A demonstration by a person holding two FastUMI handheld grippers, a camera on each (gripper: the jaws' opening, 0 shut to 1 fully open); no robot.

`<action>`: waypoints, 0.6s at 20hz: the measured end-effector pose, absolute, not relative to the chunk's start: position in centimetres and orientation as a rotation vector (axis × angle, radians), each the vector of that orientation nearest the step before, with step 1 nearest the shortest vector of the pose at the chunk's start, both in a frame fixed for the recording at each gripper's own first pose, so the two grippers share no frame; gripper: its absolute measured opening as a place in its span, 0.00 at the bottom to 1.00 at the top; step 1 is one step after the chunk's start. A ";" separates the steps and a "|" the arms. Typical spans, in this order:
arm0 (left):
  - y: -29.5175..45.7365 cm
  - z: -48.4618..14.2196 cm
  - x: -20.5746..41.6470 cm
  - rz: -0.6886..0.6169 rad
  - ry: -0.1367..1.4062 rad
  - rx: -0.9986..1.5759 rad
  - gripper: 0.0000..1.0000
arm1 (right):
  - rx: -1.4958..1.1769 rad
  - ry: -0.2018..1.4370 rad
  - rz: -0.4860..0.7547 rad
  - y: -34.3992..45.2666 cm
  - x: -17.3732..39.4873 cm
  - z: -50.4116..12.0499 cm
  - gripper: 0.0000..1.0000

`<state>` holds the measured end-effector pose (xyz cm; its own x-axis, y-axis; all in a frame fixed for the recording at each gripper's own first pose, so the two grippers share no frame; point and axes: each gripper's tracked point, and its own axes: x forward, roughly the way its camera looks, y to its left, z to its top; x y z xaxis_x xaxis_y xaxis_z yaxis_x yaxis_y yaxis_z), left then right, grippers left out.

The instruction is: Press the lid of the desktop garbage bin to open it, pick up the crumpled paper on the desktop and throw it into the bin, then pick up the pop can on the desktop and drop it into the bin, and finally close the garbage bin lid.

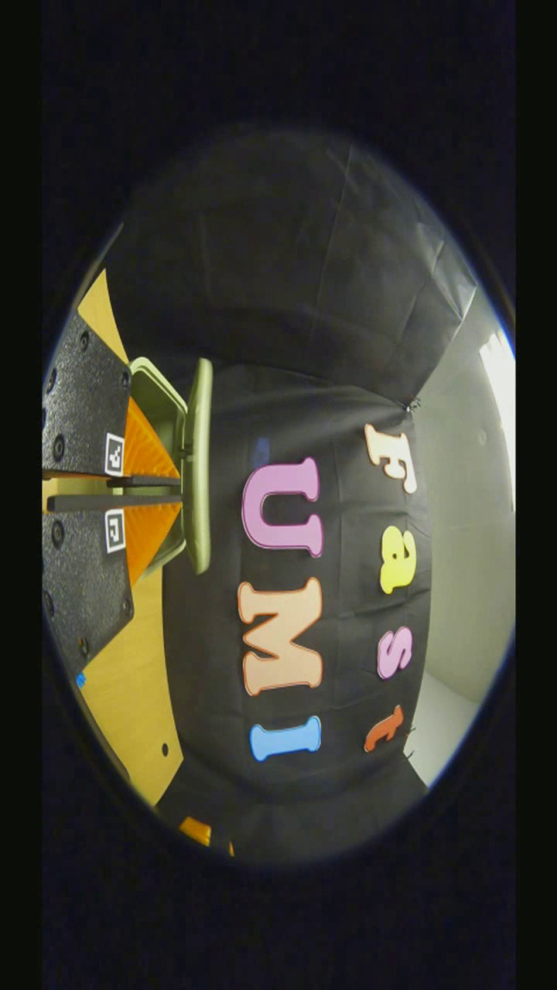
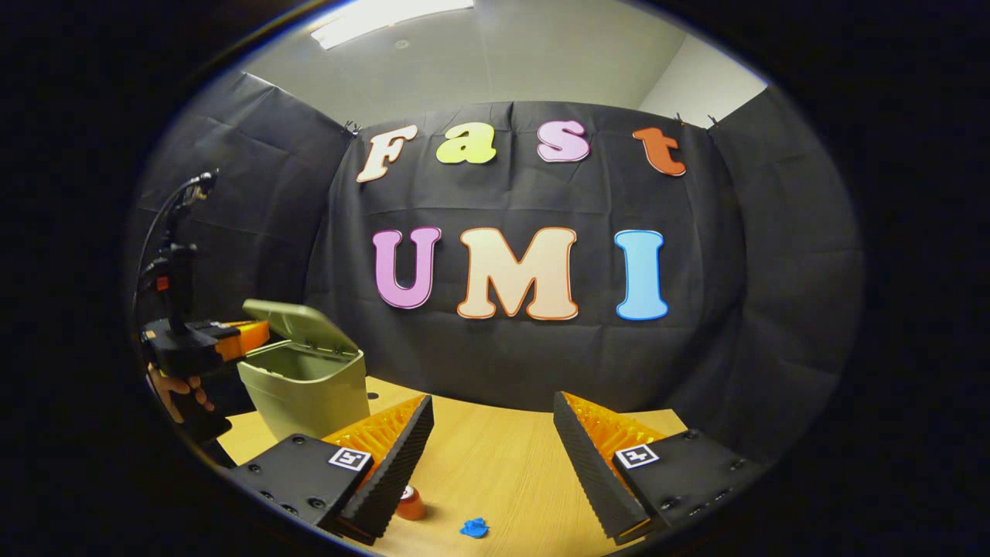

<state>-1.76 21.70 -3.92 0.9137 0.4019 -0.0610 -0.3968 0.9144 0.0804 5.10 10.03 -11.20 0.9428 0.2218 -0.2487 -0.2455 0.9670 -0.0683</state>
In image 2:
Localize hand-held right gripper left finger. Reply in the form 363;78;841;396
232;393;435;546

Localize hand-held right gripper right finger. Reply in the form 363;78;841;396
553;391;766;546

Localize red pop can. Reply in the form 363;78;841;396
394;485;428;521

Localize green desktop garbage bin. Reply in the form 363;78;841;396
236;299;370;442

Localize wooden desktop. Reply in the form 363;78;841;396
217;377;689;557

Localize black backdrop cloth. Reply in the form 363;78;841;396
128;70;863;465

